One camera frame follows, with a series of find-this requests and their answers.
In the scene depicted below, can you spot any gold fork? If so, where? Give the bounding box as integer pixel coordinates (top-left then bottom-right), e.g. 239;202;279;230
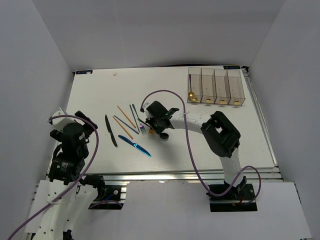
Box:
148;128;155;138

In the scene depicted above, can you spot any black spoon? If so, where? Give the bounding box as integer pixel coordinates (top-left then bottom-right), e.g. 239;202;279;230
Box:
141;120;169;141

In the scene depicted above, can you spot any iridescent teal fork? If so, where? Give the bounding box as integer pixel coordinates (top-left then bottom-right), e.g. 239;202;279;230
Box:
132;104;146;135

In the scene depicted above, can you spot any black knife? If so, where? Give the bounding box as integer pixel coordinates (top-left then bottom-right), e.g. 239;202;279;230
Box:
104;115;118;148

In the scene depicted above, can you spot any iridescent gold spoon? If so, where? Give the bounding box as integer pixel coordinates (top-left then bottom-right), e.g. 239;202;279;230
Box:
187;74;198;103

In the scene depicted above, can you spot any blue knife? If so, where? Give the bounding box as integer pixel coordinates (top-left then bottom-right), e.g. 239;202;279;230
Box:
118;135;152;158

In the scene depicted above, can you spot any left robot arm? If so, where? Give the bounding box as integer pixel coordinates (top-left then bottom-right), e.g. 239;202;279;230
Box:
34;109;106;240

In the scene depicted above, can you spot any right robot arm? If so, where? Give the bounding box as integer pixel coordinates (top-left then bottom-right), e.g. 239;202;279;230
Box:
140;101;247;200

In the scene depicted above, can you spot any blue chopstick upper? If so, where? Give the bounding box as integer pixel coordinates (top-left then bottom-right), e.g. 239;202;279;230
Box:
129;104;140;132

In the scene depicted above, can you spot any blue chopstick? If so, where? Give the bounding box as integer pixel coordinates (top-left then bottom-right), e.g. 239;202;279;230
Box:
129;104;140;132
113;115;139;135

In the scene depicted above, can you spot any orange chopstick lower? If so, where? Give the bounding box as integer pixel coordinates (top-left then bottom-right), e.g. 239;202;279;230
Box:
112;116;134;140

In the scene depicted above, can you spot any orange chopstick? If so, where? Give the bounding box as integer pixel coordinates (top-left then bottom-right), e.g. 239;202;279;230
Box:
117;105;137;129
112;116;134;140

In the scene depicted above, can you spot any orange chopstick upper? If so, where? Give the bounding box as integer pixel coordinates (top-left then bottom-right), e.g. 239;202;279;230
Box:
117;105;137;129

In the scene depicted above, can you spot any blue chopstick lower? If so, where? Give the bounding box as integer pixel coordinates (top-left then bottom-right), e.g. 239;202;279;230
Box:
113;115;139;135

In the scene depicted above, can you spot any left blue table label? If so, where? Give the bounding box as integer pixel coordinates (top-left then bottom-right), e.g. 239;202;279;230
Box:
75;69;93;75

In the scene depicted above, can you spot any blue table label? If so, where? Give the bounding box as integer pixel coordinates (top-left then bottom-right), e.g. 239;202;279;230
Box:
75;69;93;75
223;65;241;70

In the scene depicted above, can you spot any clear four-compartment organizer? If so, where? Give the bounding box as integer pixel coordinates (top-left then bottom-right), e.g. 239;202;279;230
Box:
187;67;246;106

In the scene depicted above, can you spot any right blue table label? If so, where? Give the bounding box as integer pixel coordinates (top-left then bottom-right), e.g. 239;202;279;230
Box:
223;65;241;70

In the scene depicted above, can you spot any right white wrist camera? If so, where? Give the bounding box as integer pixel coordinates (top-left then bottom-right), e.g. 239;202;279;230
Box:
145;110;154;120

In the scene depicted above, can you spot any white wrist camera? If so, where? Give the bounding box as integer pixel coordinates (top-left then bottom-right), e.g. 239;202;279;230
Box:
47;107;75;132
145;110;154;120

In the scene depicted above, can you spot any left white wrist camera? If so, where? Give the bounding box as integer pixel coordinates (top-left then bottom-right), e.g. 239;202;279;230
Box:
47;107;75;132

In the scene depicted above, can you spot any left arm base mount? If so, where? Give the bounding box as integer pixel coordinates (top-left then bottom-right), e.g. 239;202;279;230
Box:
89;180;126;210

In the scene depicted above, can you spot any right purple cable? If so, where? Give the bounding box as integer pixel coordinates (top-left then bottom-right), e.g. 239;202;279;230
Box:
140;89;263;207

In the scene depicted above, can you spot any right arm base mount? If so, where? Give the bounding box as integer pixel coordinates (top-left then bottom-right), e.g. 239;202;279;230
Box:
206;183;258;213

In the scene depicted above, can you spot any aluminium table frame rail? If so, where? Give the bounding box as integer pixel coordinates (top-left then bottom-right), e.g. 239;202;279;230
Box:
101;166;283;182

